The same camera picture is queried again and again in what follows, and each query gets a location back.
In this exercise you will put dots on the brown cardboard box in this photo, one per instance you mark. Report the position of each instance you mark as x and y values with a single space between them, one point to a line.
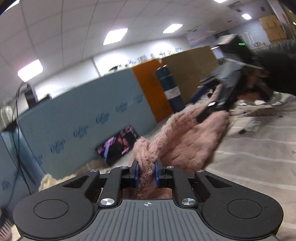
189 67

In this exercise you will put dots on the patterned bed sheet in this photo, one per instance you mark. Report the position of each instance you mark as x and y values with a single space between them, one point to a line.
257 150

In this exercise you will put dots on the cream knitted sweater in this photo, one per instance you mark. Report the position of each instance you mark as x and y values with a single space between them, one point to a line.
48 181

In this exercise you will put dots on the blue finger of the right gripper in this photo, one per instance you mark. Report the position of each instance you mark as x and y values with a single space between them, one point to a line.
199 93

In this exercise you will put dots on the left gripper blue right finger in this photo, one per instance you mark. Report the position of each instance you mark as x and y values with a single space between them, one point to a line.
159 174

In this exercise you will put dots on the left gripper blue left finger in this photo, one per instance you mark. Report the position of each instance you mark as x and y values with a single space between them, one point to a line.
134 173

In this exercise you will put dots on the black speaker box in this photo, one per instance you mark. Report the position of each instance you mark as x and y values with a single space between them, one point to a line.
30 96

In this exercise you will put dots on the black smartphone with lit screen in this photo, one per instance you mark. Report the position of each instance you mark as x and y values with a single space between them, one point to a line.
117 146

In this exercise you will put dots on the dark blue thermos bottle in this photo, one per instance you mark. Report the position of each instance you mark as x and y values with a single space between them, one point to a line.
171 89

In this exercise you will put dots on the orange cardboard box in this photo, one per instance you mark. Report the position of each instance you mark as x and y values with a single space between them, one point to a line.
146 75

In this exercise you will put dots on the light blue foam board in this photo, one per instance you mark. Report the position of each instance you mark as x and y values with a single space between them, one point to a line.
64 132

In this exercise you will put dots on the white power adapter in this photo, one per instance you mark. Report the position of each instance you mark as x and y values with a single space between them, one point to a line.
6 115

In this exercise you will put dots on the pink knitted sweater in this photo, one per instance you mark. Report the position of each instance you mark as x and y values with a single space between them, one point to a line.
183 143

